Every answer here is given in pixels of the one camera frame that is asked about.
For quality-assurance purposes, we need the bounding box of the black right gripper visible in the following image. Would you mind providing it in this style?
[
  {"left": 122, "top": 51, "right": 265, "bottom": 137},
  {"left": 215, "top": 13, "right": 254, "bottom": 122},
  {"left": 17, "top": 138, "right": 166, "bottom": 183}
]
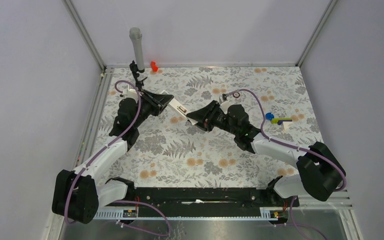
[{"left": 186, "top": 100, "right": 239, "bottom": 136}]

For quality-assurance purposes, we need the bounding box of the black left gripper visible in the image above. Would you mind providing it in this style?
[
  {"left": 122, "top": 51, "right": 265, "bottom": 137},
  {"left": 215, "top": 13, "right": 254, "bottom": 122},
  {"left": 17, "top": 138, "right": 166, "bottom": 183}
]
[{"left": 132, "top": 89, "right": 174, "bottom": 129}]

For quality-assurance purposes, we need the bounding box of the white remote control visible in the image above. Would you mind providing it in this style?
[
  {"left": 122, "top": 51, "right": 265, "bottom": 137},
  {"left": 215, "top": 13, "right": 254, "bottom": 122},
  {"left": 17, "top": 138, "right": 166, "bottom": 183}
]
[{"left": 168, "top": 98, "right": 198, "bottom": 125}]

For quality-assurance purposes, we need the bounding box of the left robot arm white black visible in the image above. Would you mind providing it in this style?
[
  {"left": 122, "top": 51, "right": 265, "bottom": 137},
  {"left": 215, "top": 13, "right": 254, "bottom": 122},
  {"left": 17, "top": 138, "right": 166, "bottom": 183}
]
[{"left": 51, "top": 90, "right": 174, "bottom": 224}]

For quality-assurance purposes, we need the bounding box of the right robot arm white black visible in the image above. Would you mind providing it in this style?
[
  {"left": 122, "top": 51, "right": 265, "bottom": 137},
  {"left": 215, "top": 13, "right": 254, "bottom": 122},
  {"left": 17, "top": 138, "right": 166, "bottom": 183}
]
[{"left": 186, "top": 100, "right": 346, "bottom": 206}]

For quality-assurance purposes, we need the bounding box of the small orange red block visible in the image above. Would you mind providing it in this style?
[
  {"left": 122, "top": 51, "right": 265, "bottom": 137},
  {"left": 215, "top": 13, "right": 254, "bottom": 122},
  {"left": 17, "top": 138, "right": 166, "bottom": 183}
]
[{"left": 150, "top": 61, "right": 159, "bottom": 72}]

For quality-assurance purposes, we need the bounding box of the black mini tripod stand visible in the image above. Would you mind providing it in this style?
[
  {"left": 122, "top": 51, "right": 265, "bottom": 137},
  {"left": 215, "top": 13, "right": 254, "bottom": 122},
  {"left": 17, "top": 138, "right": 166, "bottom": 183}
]
[{"left": 120, "top": 60, "right": 151, "bottom": 97}]

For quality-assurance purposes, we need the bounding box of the floral patterned table mat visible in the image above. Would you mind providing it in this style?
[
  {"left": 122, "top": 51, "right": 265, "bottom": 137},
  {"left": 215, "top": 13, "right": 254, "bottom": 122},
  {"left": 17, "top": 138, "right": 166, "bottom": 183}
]
[{"left": 99, "top": 67, "right": 322, "bottom": 188}]

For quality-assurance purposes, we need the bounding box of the blue plastic toy piece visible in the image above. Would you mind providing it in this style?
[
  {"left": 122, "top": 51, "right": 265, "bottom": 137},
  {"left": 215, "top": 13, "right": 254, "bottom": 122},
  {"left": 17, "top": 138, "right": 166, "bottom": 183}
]
[{"left": 265, "top": 112, "right": 275, "bottom": 121}]

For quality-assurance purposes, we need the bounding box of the grey microphone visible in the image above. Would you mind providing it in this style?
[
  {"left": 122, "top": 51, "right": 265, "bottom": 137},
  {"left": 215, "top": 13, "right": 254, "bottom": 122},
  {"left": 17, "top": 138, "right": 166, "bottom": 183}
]
[{"left": 129, "top": 27, "right": 145, "bottom": 73}]

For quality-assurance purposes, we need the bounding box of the yellow green toy piece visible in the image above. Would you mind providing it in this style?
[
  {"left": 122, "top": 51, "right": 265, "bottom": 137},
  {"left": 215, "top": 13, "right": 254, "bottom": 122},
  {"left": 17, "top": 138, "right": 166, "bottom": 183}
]
[{"left": 270, "top": 118, "right": 293, "bottom": 125}]

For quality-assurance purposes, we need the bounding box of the beige wooden block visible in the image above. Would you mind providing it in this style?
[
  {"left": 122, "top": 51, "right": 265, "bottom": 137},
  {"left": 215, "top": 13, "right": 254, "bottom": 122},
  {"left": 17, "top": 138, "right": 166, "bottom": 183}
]
[{"left": 281, "top": 121, "right": 293, "bottom": 131}]

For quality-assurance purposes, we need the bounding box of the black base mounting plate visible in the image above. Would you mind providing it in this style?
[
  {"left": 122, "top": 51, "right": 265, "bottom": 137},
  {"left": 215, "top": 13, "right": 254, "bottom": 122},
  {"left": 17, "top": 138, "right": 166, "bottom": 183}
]
[{"left": 109, "top": 187, "right": 300, "bottom": 214}]

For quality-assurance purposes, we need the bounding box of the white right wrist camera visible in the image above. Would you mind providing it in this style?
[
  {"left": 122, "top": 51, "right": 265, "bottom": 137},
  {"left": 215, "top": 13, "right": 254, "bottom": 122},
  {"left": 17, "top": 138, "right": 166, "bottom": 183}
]
[{"left": 219, "top": 93, "right": 232, "bottom": 114}]

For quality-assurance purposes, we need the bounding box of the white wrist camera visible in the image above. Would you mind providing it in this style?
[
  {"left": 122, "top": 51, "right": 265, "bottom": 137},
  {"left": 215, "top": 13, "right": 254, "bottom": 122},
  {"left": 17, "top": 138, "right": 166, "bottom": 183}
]
[
  {"left": 123, "top": 89, "right": 140, "bottom": 101},
  {"left": 219, "top": 93, "right": 232, "bottom": 114}
]

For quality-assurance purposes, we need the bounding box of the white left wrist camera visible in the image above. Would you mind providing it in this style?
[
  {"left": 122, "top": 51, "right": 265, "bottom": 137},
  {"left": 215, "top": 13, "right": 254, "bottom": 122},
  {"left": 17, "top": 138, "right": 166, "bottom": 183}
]
[{"left": 123, "top": 89, "right": 140, "bottom": 101}]

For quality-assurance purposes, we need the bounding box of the slotted metal cable rail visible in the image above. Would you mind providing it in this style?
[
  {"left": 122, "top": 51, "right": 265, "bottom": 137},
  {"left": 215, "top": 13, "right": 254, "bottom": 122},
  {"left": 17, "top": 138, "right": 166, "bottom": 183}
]
[{"left": 93, "top": 207, "right": 289, "bottom": 222}]

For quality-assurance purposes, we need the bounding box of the aluminium frame post left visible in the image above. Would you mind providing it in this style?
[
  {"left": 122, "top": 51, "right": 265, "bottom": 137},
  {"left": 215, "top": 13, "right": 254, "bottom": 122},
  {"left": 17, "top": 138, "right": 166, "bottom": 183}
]
[{"left": 62, "top": 0, "right": 106, "bottom": 72}]

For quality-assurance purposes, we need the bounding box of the aluminium frame post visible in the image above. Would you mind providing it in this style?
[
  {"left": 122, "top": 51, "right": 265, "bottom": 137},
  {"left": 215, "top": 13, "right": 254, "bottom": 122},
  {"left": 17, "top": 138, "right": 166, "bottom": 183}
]
[
  {"left": 62, "top": 0, "right": 106, "bottom": 72},
  {"left": 295, "top": 0, "right": 339, "bottom": 68}
]

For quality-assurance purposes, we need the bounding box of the aluminium frame post right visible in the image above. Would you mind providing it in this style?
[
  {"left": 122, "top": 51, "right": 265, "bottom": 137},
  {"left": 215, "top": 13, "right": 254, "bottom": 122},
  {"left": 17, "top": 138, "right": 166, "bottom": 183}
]
[{"left": 295, "top": 0, "right": 339, "bottom": 68}]

